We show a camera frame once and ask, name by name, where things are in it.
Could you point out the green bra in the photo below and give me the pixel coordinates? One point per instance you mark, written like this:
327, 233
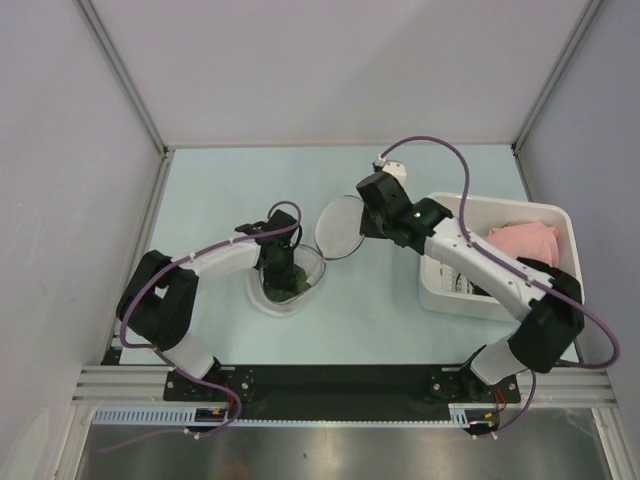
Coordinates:
289, 291

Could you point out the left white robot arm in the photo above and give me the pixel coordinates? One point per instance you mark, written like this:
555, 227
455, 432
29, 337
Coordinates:
155, 311

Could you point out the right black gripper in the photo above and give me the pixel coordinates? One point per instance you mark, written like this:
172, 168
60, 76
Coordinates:
366, 228

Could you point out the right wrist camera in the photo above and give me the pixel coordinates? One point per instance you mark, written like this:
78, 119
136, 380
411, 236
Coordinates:
392, 167

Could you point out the aluminium frame post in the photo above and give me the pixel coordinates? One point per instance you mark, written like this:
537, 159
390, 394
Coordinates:
113, 58
575, 39

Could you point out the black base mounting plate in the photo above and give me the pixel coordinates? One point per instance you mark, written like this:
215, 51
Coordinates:
352, 391

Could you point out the white plastic basket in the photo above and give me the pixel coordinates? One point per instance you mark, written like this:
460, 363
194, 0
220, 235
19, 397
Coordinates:
457, 254

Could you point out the right aluminium frame post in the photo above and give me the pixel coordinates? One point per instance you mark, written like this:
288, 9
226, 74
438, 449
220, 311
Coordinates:
575, 39

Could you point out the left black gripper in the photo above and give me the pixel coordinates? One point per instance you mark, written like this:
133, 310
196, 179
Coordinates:
282, 280

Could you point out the white slotted cable duct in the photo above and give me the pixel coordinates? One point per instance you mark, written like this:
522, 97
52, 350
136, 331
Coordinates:
184, 416

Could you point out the black garment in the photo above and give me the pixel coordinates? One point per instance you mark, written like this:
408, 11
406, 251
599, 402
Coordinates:
477, 290

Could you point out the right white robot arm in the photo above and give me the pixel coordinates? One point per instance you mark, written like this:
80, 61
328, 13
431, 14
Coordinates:
546, 302

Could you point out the pink garment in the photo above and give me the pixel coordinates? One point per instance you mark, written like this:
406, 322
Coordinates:
533, 240

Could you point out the left aluminium frame post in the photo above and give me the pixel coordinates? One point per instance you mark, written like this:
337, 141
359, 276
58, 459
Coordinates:
113, 58

